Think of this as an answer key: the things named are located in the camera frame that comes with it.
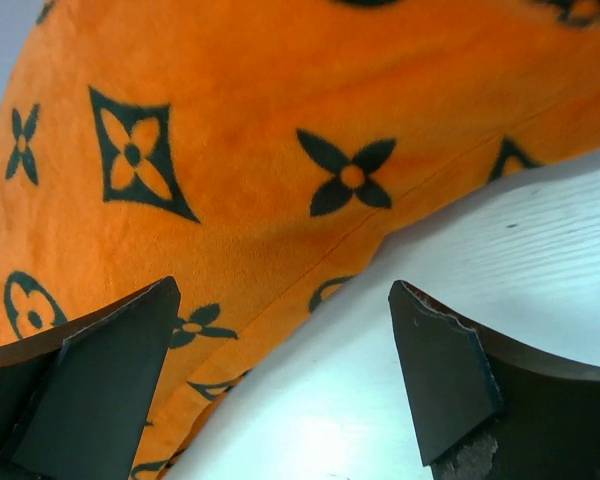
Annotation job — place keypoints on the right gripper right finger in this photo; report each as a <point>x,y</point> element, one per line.
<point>487,406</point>

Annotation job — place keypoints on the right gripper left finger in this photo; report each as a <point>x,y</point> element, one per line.
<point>74,399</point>

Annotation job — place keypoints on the orange patterned pillowcase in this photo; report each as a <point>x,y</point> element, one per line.
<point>259,152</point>

